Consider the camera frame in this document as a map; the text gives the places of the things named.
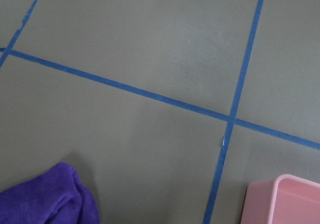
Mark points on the purple cloth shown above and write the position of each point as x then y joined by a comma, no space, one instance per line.
54,197

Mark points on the pink plastic bin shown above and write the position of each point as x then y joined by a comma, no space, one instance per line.
285,199

